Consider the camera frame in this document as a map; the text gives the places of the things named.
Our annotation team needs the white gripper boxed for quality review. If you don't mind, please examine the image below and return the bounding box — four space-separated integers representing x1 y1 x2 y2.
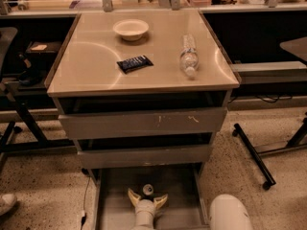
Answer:
128 188 168 221

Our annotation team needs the green soda can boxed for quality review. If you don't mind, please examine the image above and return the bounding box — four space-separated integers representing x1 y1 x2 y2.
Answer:
143 184 154 196

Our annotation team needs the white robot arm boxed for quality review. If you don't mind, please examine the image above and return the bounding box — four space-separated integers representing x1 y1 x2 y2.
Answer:
128 184 253 230

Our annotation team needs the grey open bottom drawer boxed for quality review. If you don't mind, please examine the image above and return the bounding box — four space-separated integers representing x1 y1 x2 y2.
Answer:
91 164 210 230

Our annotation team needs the grey middle drawer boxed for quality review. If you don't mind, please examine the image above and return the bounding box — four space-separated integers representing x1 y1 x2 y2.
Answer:
78 145 213 169

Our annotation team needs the grey top drawer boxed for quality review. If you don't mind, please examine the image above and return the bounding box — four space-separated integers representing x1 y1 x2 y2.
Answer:
59 107 226 140

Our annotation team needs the grey drawer cabinet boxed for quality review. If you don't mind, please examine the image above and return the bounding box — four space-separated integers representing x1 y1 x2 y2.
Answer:
47 10 239 179

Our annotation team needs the black wheeled stand leg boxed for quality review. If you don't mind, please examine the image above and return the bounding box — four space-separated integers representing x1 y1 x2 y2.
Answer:
232 124 276 191

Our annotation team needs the dark blue snack bar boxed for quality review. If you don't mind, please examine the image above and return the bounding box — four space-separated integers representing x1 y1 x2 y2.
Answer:
117 56 154 74

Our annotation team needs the white shoe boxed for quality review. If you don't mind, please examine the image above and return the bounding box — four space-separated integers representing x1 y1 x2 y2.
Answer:
0 194 17 216

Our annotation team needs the clear plastic water bottle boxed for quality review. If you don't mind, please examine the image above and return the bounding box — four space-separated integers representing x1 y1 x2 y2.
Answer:
179 34 199 79

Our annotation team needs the white paper bowl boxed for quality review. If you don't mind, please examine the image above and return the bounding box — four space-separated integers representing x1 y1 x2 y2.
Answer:
113 19 149 41

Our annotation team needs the dark box on shelf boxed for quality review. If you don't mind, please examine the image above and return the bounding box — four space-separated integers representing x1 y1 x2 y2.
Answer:
26 41 61 70

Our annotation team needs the black office chair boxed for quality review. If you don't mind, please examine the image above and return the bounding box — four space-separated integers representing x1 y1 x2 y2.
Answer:
0 26 49 174

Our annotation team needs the black floor cable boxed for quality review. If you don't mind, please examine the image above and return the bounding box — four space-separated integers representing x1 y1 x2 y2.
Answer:
80 175 92 230

